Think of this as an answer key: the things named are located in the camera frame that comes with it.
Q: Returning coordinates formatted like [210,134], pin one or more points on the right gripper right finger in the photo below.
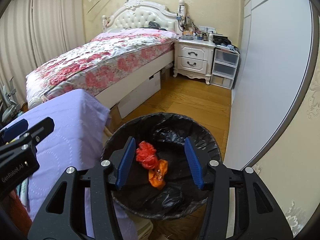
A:
[257,213]

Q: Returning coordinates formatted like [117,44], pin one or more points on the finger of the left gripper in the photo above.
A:
[38,132]
[9,134]

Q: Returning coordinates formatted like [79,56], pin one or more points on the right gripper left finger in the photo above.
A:
[62,214]

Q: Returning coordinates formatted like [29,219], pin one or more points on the red plastic bag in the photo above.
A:
[146,155]

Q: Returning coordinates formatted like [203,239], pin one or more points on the orange snack wrapper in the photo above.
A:
[156,176]

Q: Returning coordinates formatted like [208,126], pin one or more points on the black lined trash bin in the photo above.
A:
[166,132]

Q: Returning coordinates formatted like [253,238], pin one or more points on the grey desk chair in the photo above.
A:
[10,108]

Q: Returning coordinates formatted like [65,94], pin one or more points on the purple table cloth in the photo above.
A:
[75,141]

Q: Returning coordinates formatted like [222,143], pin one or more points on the white under-bed box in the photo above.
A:
[139,95]

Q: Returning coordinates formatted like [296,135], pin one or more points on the floral covered bed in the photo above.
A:
[98,64]

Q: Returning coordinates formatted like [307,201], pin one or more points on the beige curtains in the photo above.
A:
[32,33]

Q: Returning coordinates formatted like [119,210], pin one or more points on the white wardrobe door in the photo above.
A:
[277,41]

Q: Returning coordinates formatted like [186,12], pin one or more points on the plastic drawer unit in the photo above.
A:
[224,68]

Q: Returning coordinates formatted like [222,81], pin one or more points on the white nightstand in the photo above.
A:
[194,59]

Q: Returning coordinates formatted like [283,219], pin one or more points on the white tufted headboard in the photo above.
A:
[138,14]

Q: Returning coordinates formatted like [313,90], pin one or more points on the nightstand clutter items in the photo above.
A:
[220,16]

